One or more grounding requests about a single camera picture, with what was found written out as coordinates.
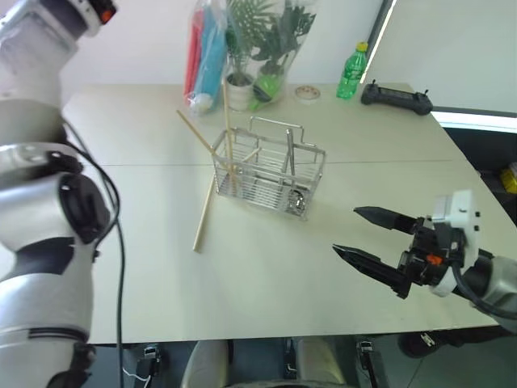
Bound silver wire basket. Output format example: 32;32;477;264
212;116;327;221

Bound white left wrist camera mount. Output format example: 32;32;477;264
74;6;108;40

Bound black handheld remote controller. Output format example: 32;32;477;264
359;79;434;117

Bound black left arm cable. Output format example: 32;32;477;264
62;120;125;388

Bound wooden chopstick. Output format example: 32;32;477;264
228;148;261;171
192;173;221;255
176;109;235;173

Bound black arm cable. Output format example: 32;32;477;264
451;260;511;310
62;120;125;388

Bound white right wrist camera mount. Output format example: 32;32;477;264
428;188;482;299

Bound black table frame clamp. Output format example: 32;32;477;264
135;343;163;379
281;338;299;373
355;340;377;367

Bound clear plastic plant wrap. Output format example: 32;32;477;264
222;0;319;113

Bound green plastic object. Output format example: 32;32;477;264
247;72;284;112

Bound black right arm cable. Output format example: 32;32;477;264
451;260;511;310

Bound green plant in white pot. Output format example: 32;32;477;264
224;0;317;112

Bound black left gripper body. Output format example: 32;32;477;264
90;0;119;24

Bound yellow object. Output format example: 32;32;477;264
499;163;517;192

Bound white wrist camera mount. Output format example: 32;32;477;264
428;188;482;299
74;6;108;40

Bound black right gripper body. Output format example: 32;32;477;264
397;216;466;287

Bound small round white dish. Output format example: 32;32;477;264
293;85;322;105

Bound thin white cable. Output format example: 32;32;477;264
121;366;153;383

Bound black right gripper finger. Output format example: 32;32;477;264
352;205;420;235
331;243;414;301

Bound plastic bag red blue contents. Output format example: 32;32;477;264
183;0;229;119

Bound metal spoon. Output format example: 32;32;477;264
282;128;310;214

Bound green plastic bottle yellow cap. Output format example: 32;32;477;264
335;40;370;100

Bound black shoe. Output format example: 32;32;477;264
397;327;466;359

